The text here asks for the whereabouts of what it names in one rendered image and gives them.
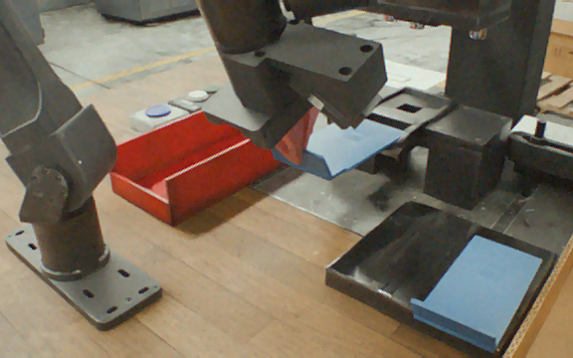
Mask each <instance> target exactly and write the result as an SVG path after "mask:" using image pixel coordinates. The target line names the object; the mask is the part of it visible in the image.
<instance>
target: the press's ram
mask: <svg viewBox="0 0 573 358"><path fill-rule="evenodd" d="M511 1H512V0H378V6H374V7H369V8H364V9H358V10H356V11H363V12H370V13H376V14H383V15H382V16H383V17H384V20H385V21H386V23H388V24H394V23H396V22H397V21H402V22H409V24H410V28H411V29H416V30H421V29H422V30H423V29H425V26H428V27H435V28H437V27H439V26H442V25H443V26H449V27H453V28H456V29H462V30H469V31H470V36H471V38H473V39H474V40H479V41H481V40H483V39H484V38H485V36H486V33H487V28H488V27H490V26H491V25H494V24H496V23H498V22H500V21H504V20H507V19H509V17H508V16H509V11H510V6H511V5H510V4H511Z"/></svg>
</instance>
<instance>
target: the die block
mask: <svg viewBox="0 0 573 358"><path fill-rule="evenodd" d="M369 120H372V121H375V122H378V123H382V124H383V125H385V126H389V127H392V128H395V129H399V130H402V131H403V130H404V129H402V128H398V127H395V126H391V125H387V123H383V122H380V121H376V120H373V119H369ZM509 133H510V128H509V129H508V130H506V131H505V132H504V133H503V134H502V135H501V136H500V137H498V138H497V140H496V141H495V143H494V144H493V145H491V146H490V147H489V148H488V149H487V150H486V151H485V152H483V153H479V152H475V151H472V150H468V149H466V148H465V147H461V146H458V145H454V144H452V143H448V142H445V141H442V140H437V139H434V138H430V137H427V136H423V142H422V143H421V144H420V145H418V146H422V147H425V148H428V156H427V164H426V172H425V179H424V188H423V193H424V194H426V195H429V196H432V197H436V198H439V199H441V200H444V201H447V202H450V203H453V204H455V205H458V206H461V208H464V209H467V210H469V211H471V210H472V209H473V207H474V206H475V205H476V204H477V203H478V202H479V201H480V200H481V199H482V198H483V197H484V196H485V195H486V194H487V193H488V192H489V191H490V190H491V188H492V187H493V186H494V185H495V184H496V183H497V182H498V181H499V180H500V179H501V174H502V170H503V164H504V155H505V152H504V149H505V144H506V140H507V136H508V135H509ZM393 161H395V158H393V157H390V156H387V154H383V153H380V152H379V153H377V154H375V155H374V157H372V158H371V159H369V160H366V161H365V162H363V163H361V164H360V165H358V166H356V167H355V168H356V169H359V170H362V172H365V173H368V174H371V175H375V174H376V173H378V172H379V171H381V169H382V168H385V167H386V166H387V165H389V164H390V163H392V162H393Z"/></svg>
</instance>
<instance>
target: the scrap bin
mask: <svg viewBox="0 0 573 358"><path fill-rule="evenodd" d="M204 114H205V113H203V111H202V110H200V111H197V112H194V113H192V114H189V115H187V116H184V117H180V118H178V119H175V121H173V122H170V123H167V124H165V125H162V126H159V127H156V128H153V129H151V130H148V131H145V133H143V134H140V135H138V136H135V137H132V138H130V139H127V140H125V141H122V142H120V143H118V144H117V150H118V156H117V161H116V163H115V165H114V166H113V169H112V170H111V171H110V172H109V175H110V180H111V185H112V191H113V193H115V194H116V195H118V196H120V197H122V198H124V199H125V200H127V201H129V202H131V203H133V204H134V205H136V207H138V208H140V209H142V210H143V211H145V212H147V213H149V214H151V215H152V216H154V217H156V218H158V219H160V220H161V221H162V222H164V223H166V224H168V225H170V226H171V227H175V226H177V225H179V224H181V223H183V222H184V221H186V220H189V219H191V218H193V217H194V215H196V214H198V213H200V212H202V211H203V210H205V209H207V208H210V207H212V206H213V205H215V204H217V203H219V202H221V201H222V200H224V198H226V197H229V196H231V195H232V194H234V193H236V192H238V191H240V190H241V189H244V188H246V187H248V186H250V185H251V183H253V182H255V181H258V180H260V179H261V178H263V177H265V176H267V175H269V174H271V173H273V172H275V170H277V169H279V168H280V167H282V166H285V165H286V164H285V163H282V162H280V161H277V160H275V159H274V155H273V153H272V151H271V150H265V149H263V148H261V147H258V146H255V145H253V144H252V140H251V139H249V138H247V137H244V135H243V133H242V131H240V130H238V129H236V127H233V126H231V125H229V124H226V123H222V124H221V125H217V124H215V123H213V122H210V121H209V120H208V119H207V117H206V115H204Z"/></svg>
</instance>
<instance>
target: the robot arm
mask: <svg viewBox="0 0 573 358"><path fill-rule="evenodd" d="M195 2H196V4H197V6H198V8H199V10H200V12H201V14H202V17H203V19H204V21H205V24H206V26H207V28H208V31H209V34H210V36H211V39H212V40H213V43H214V46H215V48H216V50H217V52H218V55H219V57H220V59H221V62H222V64H223V66H224V69H225V71H226V73H227V77H228V79H229V81H228V82H227V83H225V84H224V85H223V86H222V87H221V88H220V89H218V90H217V92H216V93H215V94H214V95H213V96H212V97H211V98H210V99H209V100H207V101H206V102H205V103H204V104H202V111H203V113H205V114H204V115H206V117H207V119H208V120H209V121H210V122H213V123H215V124H217V125H221V124H222V123H226V124H229V125H231V126H233V127H236V129H238V130H240V131H242V133H243V135H244V137H247V138H249V139H251V140H252V144H253V145H255V146H258V147H261V148H263V149H265V150H271V149H273V148H276V149H277V150H278V151H279V152H280V153H281V154H282V155H284V156H285V157H286V159H287V160H288V161H290V162H292V163H294V164H300V163H301V153H302V149H306V148H307V144H308V140H309V139H310V137H311V134H312V132H313V128H314V125H315V123H316V120H317V117H318V114H319V112H322V113H323V115H325V116H326V117H327V118H328V119H330V120H331V121H332V122H333V123H334V124H335V125H336V126H339V127H340V128H341V130H347V129H348V127H349V126H351V127H352V129H354V130H356V129H357V128H358V126H359V124H360V123H361V122H362V121H363V120H364V119H365V118H366V117H367V116H368V114H369V113H370V112H371V111H373V110H374V108H375V106H376V105H377V104H378V103H379V102H380V101H381V99H382V98H383V96H382V95H380V94H379V92H380V91H381V90H382V88H383V87H384V86H385V85H386V83H387V82H388V75H387V68H386V61H385V60H384V53H383V46H382V43H378V42H374V41H370V40H369V39H365V38H361V37H357V36H353V35H348V34H344V33H340V32H336V31H331V30H327V29H323V28H319V27H314V26H313V24H312V19H311V18H313V17H319V16H323V15H326V16H328V15H333V14H339V13H344V12H349V11H353V10H358V9H364V8H369V7H374V6H378V0H283V3H284V7H282V5H281V2H280V0H195ZM0 139H1V141H2V143H3V144H4V145H5V147H6V148H7V149H8V150H9V152H10V155H9V156H8V157H6V158H5V161H6V162H7V163H8V164H9V167H10V168H11V169H12V171H13V172H14V173H15V175H16V176H17V177H18V178H19V180H20V181H21V183H22V185H23V186H24V187H25V189H26V191H25V194H24V196H23V199H22V204H21V208H20V211H19V213H18V217H19V220H20V223H28V225H26V226H24V227H22V228H20V229H17V230H15V231H14V232H11V233H9V234H7V235H6V236H5V241H6V244H7V247H8V249H9V250H10V251H11V252H12V253H14V254H15V255H16V256H17V257H18V258H19V259H21V260H22V261H23V262H24V264H26V265H27V266H28V267H29V268H30V269H32V270H33V272H34V273H35V274H36V275H38V276H39V277H40V278H41V279H42V280H44V281H45V282H46V283H47V284H48V285H49V286H50V287H51V288H52V289H53V290H54V291H56V292H57V293H58V294H59V296H60V297H62V298H63V299H64V300H65V301H66V302H68V303H69V304H70V305H71V306H72V307H73V308H75V309H76V310H77V311H78V312H79V313H81V314H82V315H83V316H84V318H85V319H87V320H88V321H89V322H90V323H91V324H92V325H94V326H95V327H96V328H97V329H99V330H108V331H110V330H113V329H115V327H117V326H118V325H119V324H120V323H122V322H123V321H125V320H126V319H128V318H129V317H131V316H132V315H134V314H135V313H137V312H138V311H139V312H140V311H142V310H143V309H145V308H146V307H148V306H149V305H151V304H152V303H154V302H155V301H157V300H158V299H160V298H161V296H162V287H161V282H159V281H158V280H156V279H155V278H153V277H152V276H150V275H149V274H147V273H146V272H144V271H143V270H141V268H139V267H138V266H136V265H135V264H133V263H132V262H130V261H129V260H127V259H126V258H123V257H122V256H120V255H119V253H117V252H116V251H114V250H113V249H111V248H110V247H109V246H108V243H107V241H106V240H103V237H102V232H101V227H100V223H99V218H98V213H97V208H96V200H95V196H94V195H93V192H94V190H95V189H96V187H97V186H98V185H99V184H100V182H101V181H102V180H103V179H104V178H105V177H106V176H107V174H108V173H109V172H110V171H111V170H112V169H113V166H114V165H115V163H116V161H117V156H118V150H117V144H116V141H115V139H114V137H113V136H112V134H111V133H110V131H109V130H108V128H107V126H106V125H105V123H104V122H103V120H102V119H101V116H100V115H99V113H98V112H97V110H96V107H95V105H94V104H93V103H92V102H91V103H88V104H86V105H84V106H83V105H82V104H81V102H80V101H79V99H78V98H77V96H76V95H75V92H74V91H73V90H72V89H71V88H70V87H69V86H68V85H66V84H65V83H64V82H62V81H61V78H60V77H59V76H58V75H57V73H56V72H55V71H54V70H53V68H52V67H51V65H50V63H49V62H48V61H47V59H46V58H45V57H44V55H43V52H42V51H41V50H40V48H39V47H38V45H37V44H36V43H35V41H34V39H33V38H32V36H31V35H30V33H29V30H28V29H27V27H26V26H25V24H24V23H23V22H22V20H21V18H20V17H19V15H18V14H17V11H16V9H15V8H14V6H12V4H11V1H10V0H0ZM286 145H287V147H288V149H287V147H286ZM88 297H89V298H88Z"/></svg>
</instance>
